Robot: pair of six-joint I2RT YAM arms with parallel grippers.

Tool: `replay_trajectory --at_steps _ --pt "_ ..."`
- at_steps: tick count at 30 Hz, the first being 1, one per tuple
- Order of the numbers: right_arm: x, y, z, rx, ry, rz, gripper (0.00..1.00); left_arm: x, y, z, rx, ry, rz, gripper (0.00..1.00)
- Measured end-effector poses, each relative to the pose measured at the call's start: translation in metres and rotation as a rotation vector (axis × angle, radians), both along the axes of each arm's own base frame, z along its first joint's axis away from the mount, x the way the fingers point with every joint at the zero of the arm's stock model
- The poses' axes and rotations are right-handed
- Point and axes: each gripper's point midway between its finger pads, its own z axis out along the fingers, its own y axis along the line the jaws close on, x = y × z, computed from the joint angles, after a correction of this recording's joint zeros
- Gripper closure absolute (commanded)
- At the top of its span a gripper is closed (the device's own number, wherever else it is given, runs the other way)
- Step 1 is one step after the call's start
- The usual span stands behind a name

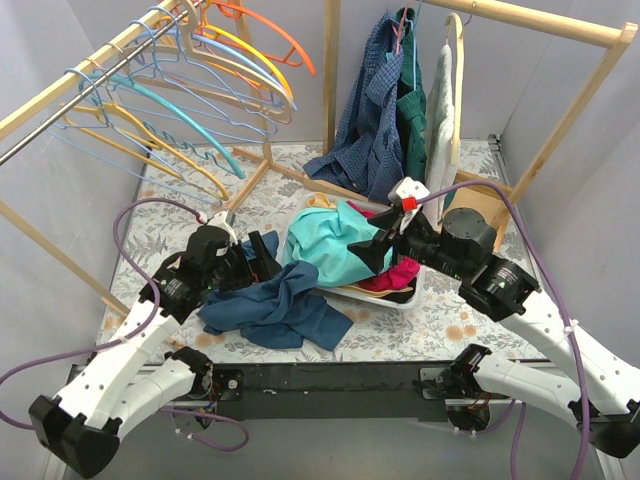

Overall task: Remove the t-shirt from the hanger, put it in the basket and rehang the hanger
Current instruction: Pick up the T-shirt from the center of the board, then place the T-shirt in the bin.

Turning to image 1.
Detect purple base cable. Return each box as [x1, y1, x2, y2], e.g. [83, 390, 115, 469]
[159, 405, 251, 454]

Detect black base bar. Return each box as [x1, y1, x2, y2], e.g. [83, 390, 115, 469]
[194, 360, 506, 424]

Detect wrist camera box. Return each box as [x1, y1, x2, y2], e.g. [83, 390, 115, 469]
[196, 209, 238, 245]
[387, 177, 430, 231]

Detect wooden clothes rack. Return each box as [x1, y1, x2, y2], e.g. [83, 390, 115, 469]
[1, 1, 366, 318]
[322, 0, 640, 251]

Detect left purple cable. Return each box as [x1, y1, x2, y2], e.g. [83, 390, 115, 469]
[0, 197, 206, 434]

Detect magenta garment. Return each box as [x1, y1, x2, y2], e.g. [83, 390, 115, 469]
[357, 207, 421, 292]

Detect teal t shirt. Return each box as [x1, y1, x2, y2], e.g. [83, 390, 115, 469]
[282, 200, 379, 287]

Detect left wooden clothes rack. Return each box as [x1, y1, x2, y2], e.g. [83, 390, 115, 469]
[1, 1, 366, 318]

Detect dark blue garment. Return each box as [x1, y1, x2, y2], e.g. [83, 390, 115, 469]
[197, 238, 353, 351]

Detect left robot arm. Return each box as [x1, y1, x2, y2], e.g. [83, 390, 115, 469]
[28, 225, 280, 479]

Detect yellow orange hanger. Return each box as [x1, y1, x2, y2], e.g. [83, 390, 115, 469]
[185, 24, 294, 108]

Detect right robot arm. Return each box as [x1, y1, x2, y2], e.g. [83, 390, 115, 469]
[348, 208, 639, 458]

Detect white plastic basket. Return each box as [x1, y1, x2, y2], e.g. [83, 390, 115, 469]
[276, 192, 426, 310]

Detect right wooden clothes rack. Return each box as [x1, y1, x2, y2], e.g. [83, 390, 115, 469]
[322, 0, 640, 251]

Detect beige t shirt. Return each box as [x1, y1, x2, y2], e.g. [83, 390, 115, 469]
[309, 193, 390, 295]

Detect floral table cloth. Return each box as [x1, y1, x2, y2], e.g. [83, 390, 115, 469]
[110, 140, 544, 364]

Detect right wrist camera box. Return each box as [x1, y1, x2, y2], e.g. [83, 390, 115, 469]
[387, 177, 430, 231]

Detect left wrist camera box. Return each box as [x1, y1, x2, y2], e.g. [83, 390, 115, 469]
[196, 209, 238, 245]

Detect dark green garment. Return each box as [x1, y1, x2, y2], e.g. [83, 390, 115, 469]
[396, 7, 431, 183]

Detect aluminium frame rail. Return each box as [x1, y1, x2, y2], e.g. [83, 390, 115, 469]
[39, 134, 626, 480]

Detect metal rod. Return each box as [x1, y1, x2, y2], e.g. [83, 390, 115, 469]
[1, 1, 180, 166]

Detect white garment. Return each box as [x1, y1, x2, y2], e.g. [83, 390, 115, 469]
[422, 43, 459, 221]

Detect thin light blue wire hanger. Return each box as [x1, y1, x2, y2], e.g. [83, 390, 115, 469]
[47, 68, 230, 205]

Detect blue plaid shirt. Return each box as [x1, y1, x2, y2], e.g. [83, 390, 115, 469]
[303, 13, 404, 203]

